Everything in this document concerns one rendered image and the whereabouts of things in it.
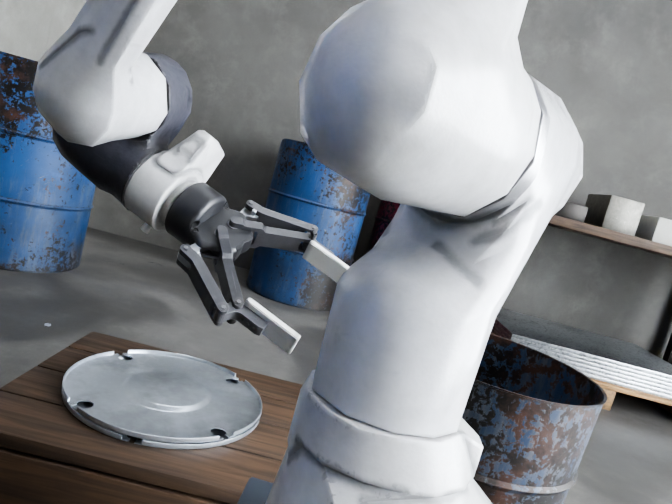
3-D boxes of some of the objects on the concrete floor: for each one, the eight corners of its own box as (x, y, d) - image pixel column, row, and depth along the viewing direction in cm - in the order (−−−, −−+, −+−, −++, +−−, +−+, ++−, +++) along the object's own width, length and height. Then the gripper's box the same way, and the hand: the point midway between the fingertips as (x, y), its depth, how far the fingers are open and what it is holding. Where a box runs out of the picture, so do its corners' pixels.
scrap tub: (495, 531, 135) (555, 349, 129) (562, 687, 93) (655, 430, 87) (331, 489, 134) (383, 304, 128) (324, 627, 93) (401, 363, 87)
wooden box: (258, 549, 107) (302, 384, 102) (214, 751, 69) (282, 503, 64) (56, 500, 105) (92, 330, 101) (-100, 678, 68) (-53, 420, 63)
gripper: (237, 189, 78) (358, 277, 75) (99, 276, 59) (254, 398, 56) (251, 147, 73) (382, 240, 70) (106, 228, 54) (276, 359, 52)
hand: (317, 304), depth 64 cm, fingers open, 13 cm apart
